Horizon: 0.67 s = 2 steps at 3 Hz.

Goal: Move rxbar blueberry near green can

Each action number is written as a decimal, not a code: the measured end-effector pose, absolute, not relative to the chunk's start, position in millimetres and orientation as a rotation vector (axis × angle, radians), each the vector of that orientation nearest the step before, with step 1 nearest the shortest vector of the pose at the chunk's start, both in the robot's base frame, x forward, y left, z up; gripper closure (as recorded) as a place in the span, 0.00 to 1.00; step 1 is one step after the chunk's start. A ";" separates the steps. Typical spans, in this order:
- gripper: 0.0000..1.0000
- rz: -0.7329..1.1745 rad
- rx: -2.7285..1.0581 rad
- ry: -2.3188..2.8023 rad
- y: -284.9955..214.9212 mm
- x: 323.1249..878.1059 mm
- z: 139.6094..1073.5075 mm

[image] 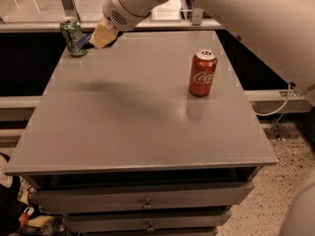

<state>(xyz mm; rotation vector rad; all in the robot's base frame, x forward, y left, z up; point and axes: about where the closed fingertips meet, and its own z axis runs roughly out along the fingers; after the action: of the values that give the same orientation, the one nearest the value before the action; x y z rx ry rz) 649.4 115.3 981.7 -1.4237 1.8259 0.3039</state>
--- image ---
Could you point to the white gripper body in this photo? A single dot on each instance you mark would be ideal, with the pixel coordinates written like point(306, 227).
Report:
point(123, 16)

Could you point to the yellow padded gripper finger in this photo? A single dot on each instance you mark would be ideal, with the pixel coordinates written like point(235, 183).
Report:
point(103, 34)

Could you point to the blue rxbar blueberry wrapper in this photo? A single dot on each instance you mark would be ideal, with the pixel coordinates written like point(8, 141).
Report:
point(84, 42)

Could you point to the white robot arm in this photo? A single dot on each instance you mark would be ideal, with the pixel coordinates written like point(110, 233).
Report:
point(279, 32)

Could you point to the green soda can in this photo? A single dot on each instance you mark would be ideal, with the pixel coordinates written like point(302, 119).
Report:
point(72, 32)

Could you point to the red Coca-Cola can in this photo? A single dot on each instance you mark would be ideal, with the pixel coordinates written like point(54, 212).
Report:
point(203, 69)

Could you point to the grey drawer cabinet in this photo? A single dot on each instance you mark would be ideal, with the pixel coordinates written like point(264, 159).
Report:
point(123, 116)

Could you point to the upper metal drawer knob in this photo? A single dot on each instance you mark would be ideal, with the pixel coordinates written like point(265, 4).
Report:
point(147, 205)

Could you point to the metal drawer knob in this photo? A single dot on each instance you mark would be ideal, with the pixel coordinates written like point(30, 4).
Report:
point(150, 228)
point(147, 205)

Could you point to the upper grey drawer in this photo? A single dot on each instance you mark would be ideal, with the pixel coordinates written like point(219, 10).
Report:
point(132, 198)

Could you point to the grey drawer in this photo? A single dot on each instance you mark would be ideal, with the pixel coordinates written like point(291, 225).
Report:
point(132, 198)
point(139, 221)

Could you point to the lower grey drawer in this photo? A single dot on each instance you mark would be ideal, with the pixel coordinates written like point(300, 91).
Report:
point(139, 221)

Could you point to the clutter pile on floor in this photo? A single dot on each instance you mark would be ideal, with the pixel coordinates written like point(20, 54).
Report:
point(19, 218)

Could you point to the lower metal drawer knob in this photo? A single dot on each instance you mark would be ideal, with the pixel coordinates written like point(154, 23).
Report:
point(150, 228)

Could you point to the horizontal metal rail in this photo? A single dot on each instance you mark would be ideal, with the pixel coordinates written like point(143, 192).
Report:
point(208, 24)

